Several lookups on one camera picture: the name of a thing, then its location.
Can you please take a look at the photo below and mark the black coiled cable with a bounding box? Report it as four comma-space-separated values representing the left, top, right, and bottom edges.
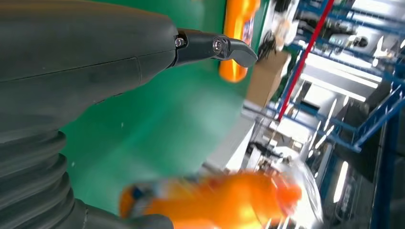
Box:
257, 30, 279, 61

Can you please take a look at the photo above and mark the brown cardboard box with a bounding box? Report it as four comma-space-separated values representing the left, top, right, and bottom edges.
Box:
246, 50, 291, 108

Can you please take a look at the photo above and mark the red metal post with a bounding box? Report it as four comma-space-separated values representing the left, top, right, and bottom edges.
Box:
277, 0, 335, 122

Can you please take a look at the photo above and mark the blue shelving rack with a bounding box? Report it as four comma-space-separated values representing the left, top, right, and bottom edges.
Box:
244, 0, 405, 229

